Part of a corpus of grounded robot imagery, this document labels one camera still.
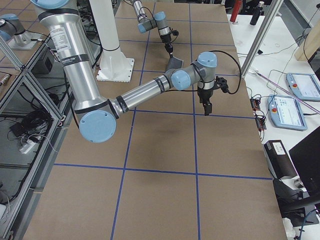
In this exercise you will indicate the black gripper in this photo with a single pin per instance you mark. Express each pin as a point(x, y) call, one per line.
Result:
point(167, 40)
point(204, 94)

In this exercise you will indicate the pink towel with grey edge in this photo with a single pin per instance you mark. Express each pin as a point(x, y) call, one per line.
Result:
point(174, 63)

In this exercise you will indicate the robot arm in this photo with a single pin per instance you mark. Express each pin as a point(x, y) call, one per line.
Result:
point(98, 101)
point(147, 21)

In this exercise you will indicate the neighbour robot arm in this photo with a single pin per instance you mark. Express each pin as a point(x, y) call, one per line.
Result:
point(13, 32)

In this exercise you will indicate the small circuit board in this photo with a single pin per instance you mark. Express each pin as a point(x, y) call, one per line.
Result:
point(259, 115)

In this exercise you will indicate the reacher grabber stick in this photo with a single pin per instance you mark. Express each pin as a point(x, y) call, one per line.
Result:
point(287, 92)

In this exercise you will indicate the near teach pendant tablet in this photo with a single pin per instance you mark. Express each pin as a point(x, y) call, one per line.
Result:
point(286, 113)

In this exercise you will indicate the teach pendant tablet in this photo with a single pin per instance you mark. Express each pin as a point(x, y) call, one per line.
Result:
point(304, 86)
point(286, 113)

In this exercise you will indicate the red cylinder bottle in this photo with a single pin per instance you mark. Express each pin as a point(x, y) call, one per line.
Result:
point(235, 10)

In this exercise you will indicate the black box with label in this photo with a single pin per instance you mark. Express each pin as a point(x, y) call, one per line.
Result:
point(278, 160)

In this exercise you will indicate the black cylinder bottle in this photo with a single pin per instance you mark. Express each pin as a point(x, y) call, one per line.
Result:
point(256, 13)

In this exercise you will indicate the far teach pendant tablet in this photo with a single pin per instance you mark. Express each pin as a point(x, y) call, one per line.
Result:
point(304, 86)

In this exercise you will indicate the wooden board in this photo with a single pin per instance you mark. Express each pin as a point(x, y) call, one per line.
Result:
point(309, 45)

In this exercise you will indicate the black monitor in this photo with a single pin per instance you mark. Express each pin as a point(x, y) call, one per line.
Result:
point(296, 204)

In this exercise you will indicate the white power strip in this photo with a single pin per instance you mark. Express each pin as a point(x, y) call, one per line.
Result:
point(27, 146)

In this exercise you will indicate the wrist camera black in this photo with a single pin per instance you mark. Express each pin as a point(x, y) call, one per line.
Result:
point(221, 83)
point(174, 32)

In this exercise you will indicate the aluminium vertical post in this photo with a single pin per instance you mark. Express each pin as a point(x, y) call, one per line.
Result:
point(261, 34)

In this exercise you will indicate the aluminium frame rack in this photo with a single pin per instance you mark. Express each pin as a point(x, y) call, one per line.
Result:
point(34, 105)

